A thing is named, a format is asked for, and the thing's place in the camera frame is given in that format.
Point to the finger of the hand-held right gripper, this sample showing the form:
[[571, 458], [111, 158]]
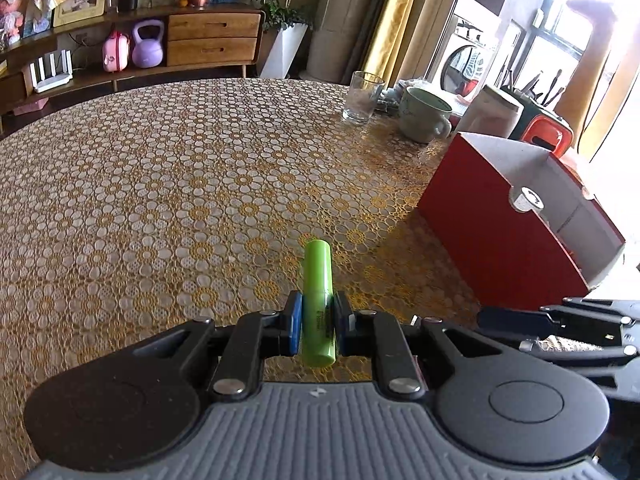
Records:
[[575, 352], [510, 320]]

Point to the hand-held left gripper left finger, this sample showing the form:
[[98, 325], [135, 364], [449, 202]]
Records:
[[296, 325]]

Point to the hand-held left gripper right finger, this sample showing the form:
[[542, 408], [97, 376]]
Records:
[[341, 325]]

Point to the green highlighter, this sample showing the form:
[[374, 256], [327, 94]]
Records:
[[317, 270]]

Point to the red cardboard box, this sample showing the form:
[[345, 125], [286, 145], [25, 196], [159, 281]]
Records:
[[475, 220]]

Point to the patterned lace tablecloth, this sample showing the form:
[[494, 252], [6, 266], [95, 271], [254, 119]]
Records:
[[175, 185]]

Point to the orange and green tissue box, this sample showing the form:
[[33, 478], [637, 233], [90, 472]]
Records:
[[545, 132]]

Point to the white lidded jug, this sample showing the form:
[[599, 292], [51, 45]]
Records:
[[487, 112]]

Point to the pale green mug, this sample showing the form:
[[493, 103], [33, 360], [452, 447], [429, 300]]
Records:
[[422, 117]]

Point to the clear drinking glass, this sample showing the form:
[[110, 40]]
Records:
[[361, 97]]

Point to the white washing machine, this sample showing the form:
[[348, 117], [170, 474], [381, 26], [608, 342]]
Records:
[[467, 65]]

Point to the white planter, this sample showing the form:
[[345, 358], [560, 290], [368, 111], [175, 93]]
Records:
[[282, 52]]

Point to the yellow curtain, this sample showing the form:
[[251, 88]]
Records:
[[395, 20]]

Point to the purple kettlebell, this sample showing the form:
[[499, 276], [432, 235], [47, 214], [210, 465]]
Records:
[[147, 50]]

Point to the wooden media cabinet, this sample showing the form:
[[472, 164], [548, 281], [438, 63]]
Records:
[[215, 22]]

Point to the small pink case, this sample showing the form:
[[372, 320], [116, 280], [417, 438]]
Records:
[[116, 55]]

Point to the white router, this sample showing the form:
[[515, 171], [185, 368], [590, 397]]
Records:
[[50, 77]]

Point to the yellow picture frame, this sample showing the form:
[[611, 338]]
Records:
[[77, 7]]

